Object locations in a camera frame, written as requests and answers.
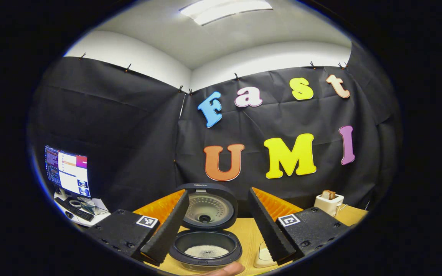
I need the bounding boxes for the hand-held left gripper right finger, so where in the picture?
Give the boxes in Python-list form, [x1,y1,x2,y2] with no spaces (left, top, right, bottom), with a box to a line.
[247,187,352,266]

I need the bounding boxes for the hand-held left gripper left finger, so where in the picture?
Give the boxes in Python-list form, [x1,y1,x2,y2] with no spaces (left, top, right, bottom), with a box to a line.
[85,189,190,267]

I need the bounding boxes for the clear container of rice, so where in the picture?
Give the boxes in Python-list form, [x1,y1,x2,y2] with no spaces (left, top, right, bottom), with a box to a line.
[254,241,279,268]

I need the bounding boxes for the white rice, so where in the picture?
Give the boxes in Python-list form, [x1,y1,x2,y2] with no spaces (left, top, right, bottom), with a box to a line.
[185,245,230,258]

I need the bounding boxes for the dark grey rice cooker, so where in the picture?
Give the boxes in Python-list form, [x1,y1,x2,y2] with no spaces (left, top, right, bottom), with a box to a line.
[168,183,242,272]

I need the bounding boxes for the white toaster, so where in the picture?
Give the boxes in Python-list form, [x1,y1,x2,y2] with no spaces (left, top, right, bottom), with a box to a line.
[314,194,344,218]

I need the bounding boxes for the white side table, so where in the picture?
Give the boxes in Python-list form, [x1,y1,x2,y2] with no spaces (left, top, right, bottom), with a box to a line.
[54,192,111,227]

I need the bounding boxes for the crumpled greenish wrapper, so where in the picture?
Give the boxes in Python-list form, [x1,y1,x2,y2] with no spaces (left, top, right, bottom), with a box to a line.
[80,200,99,215]

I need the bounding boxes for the black keyboard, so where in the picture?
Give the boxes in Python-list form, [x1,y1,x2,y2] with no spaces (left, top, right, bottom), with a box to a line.
[55,197,95,222]

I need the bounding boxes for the black backdrop cloth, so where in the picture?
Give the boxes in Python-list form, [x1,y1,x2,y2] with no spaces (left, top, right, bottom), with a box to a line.
[29,40,402,215]

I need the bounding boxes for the computer monitor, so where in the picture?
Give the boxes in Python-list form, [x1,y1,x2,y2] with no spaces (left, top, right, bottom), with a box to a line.
[45,145,91,199]

